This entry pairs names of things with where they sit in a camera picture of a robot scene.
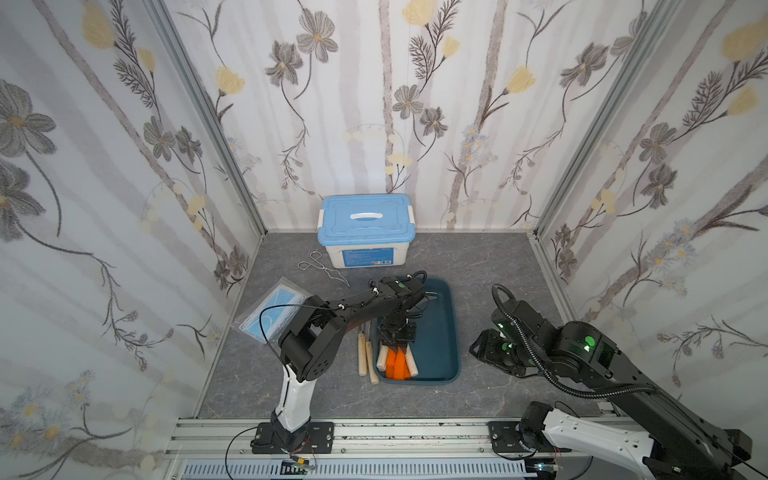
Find wooden handle sickle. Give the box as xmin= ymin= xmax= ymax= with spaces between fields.
xmin=357 ymin=326 xmax=368 ymax=377
xmin=364 ymin=322 xmax=380 ymax=385
xmin=405 ymin=345 xmax=419 ymax=379
xmin=376 ymin=343 xmax=389 ymax=372

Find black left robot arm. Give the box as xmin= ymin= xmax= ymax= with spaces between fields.
xmin=270 ymin=270 xmax=428 ymax=451

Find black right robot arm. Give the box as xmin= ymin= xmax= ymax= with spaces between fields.
xmin=469 ymin=299 xmax=752 ymax=479

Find teal plastic storage bin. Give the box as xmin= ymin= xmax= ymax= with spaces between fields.
xmin=371 ymin=277 xmax=461 ymax=387

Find white storage box blue lid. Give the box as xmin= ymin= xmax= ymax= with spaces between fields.
xmin=317 ymin=194 xmax=415 ymax=269

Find bagged blue face masks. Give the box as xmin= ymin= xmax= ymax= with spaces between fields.
xmin=231 ymin=277 xmax=309 ymax=345

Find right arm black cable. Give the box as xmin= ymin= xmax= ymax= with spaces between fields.
xmin=490 ymin=283 xmax=768 ymax=480

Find wooden handle sickle beside bin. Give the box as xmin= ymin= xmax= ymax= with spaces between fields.
xmin=364 ymin=322 xmax=380 ymax=385

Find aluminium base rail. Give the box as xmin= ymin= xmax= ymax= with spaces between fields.
xmin=161 ymin=383 xmax=670 ymax=480

